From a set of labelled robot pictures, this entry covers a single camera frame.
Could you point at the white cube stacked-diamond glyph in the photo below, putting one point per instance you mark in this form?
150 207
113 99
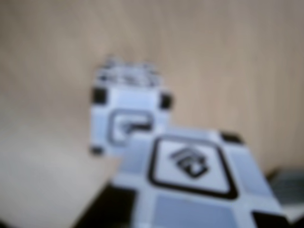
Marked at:
194 166

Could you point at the white cube slashed-diamond glyph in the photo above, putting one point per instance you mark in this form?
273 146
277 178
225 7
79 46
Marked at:
133 102

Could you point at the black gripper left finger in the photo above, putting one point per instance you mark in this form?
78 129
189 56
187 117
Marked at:
111 209

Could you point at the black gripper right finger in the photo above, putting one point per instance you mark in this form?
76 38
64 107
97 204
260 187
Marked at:
289 187

